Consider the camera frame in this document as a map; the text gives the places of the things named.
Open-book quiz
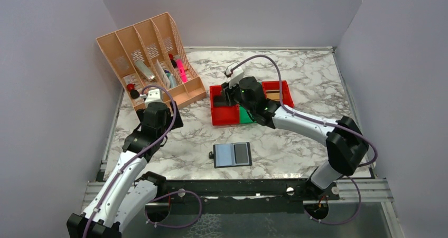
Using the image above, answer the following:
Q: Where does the grey card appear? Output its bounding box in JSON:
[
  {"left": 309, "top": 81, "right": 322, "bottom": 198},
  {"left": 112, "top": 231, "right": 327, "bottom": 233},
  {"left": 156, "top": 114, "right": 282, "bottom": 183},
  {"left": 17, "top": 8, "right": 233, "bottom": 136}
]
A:
[{"left": 212, "top": 95, "right": 230, "bottom": 107}]

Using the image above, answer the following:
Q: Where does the black leather card holder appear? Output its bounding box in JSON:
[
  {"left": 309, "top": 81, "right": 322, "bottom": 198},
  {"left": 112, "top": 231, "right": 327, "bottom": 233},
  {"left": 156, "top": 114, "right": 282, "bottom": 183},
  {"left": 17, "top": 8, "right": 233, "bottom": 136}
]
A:
[{"left": 208, "top": 142, "right": 253, "bottom": 168}]

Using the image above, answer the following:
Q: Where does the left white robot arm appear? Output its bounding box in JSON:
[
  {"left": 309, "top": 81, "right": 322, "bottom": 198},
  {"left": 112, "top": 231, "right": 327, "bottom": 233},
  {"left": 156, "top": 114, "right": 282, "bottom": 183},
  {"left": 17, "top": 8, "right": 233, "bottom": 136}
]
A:
[{"left": 67, "top": 101, "right": 183, "bottom": 237}]

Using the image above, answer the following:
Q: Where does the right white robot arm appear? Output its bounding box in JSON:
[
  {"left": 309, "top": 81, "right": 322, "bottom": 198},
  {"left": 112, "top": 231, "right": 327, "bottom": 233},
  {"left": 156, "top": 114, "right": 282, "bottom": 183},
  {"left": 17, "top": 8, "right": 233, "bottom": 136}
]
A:
[{"left": 221, "top": 77, "right": 369, "bottom": 199}]

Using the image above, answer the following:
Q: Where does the gold card in bin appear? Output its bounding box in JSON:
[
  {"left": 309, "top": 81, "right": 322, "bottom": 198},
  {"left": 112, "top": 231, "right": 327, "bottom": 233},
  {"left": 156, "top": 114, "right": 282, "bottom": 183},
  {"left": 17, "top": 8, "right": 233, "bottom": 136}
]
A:
[{"left": 266, "top": 90, "right": 282, "bottom": 101}]

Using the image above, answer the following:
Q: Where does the left red bin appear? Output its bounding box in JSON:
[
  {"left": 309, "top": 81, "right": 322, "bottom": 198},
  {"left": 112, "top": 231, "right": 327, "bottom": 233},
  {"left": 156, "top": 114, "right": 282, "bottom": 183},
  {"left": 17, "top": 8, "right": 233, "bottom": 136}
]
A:
[{"left": 209, "top": 85, "right": 239, "bottom": 126}]

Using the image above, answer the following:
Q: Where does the red bin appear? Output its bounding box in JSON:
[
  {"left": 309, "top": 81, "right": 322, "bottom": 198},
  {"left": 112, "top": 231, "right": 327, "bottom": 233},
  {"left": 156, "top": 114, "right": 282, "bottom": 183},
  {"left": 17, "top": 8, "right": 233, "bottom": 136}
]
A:
[
  {"left": 209, "top": 85, "right": 239, "bottom": 126},
  {"left": 262, "top": 80, "right": 294, "bottom": 108}
]

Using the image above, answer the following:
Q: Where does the green bin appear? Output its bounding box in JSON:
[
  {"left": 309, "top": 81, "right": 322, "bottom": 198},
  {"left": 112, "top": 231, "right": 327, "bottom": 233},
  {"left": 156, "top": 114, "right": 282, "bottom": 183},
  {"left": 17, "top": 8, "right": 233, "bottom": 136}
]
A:
[{"left": 239, "top": 106, "right": 254, "bottom": 124}]

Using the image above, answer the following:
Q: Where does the right red bin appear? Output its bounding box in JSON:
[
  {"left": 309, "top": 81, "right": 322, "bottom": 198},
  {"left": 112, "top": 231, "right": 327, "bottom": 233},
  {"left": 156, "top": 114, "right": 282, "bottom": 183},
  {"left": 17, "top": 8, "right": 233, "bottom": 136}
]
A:
[{"left": 262, "top": 80, "right": 294, "bottom": 108}]

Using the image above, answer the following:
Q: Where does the white paper pad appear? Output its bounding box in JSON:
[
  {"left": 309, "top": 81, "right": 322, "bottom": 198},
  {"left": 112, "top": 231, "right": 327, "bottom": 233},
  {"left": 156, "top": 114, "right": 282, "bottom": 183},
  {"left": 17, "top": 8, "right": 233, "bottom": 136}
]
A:
[{"left": 154, "top": 60, "right": 171, "bottom": 89}]

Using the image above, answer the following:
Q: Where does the pink highlighter marker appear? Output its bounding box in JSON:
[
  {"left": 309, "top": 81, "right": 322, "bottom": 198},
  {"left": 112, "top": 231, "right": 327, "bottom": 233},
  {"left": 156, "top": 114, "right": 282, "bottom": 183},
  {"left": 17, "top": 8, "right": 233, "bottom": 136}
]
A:
[{"left": 176, "top": 59, "right": 188, "bottom": 83}]

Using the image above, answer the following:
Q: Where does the red and black stamp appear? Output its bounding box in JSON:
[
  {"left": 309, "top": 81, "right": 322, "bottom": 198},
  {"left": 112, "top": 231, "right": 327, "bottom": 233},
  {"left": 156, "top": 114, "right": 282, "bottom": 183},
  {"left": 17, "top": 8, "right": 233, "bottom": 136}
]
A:
[{"left": 126, "top": 83, "right": 140, "bottom": 99}]

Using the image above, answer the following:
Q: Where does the silver stapler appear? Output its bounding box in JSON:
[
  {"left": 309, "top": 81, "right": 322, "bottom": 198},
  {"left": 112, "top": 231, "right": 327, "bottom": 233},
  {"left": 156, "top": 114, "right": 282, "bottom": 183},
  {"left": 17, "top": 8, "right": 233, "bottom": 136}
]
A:
[{"left": 135, "top": 60, "right": 155, "bottom": 81}]

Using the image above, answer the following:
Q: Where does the peach desk file organizer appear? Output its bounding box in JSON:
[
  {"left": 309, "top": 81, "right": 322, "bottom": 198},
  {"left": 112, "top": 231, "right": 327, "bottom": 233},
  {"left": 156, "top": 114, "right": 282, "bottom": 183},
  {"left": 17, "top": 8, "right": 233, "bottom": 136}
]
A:
[{"left": 96, "top": 12, "right": 206, "bottom": 111}]

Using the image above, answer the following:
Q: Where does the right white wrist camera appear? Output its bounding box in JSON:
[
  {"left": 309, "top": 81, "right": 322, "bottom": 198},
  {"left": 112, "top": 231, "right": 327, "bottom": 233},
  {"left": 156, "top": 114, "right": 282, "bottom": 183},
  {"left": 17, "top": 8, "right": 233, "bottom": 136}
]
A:
[{"left": 224, "top": 63, "right": 244, "bottom": 88}]

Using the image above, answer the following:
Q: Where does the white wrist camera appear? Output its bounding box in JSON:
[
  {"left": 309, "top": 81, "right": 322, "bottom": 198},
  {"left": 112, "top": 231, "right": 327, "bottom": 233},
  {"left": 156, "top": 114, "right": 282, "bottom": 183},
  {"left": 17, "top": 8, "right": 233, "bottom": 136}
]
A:
[
  {"left": 224, "top": 63, "right": 244, "bottom": 88},
  {"left": 140, "top": 88, "right": 163, "bottom": 108}
]

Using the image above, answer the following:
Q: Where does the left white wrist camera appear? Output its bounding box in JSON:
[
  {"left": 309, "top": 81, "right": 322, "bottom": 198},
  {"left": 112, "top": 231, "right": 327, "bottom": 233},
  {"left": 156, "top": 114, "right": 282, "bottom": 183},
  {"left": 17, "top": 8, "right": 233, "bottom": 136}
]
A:
[{"left": 140, "top": 88, "right": 163, "bottom": 108}]

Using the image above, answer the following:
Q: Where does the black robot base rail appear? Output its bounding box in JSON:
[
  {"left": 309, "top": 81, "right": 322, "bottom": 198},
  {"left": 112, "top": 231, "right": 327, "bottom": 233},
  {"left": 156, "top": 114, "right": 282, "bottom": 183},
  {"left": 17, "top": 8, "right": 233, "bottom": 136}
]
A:
[{"left": 145, "top": 178, "right": 340, "bottom": 220}]

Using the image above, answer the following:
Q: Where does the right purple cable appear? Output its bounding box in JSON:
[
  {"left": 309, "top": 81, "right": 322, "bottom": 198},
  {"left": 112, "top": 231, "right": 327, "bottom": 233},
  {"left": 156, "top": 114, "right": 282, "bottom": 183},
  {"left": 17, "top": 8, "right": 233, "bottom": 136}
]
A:
[{"left": 229, "top": 54, "right": 379, "bottom": 227}]

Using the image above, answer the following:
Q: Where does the aluminium frame rail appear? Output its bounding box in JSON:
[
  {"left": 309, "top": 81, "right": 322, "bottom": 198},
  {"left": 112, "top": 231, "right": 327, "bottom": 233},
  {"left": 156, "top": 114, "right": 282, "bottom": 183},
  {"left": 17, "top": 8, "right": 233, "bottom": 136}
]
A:
[{"left": 81, "top": 179, "right": 394, "bottom": 209}]

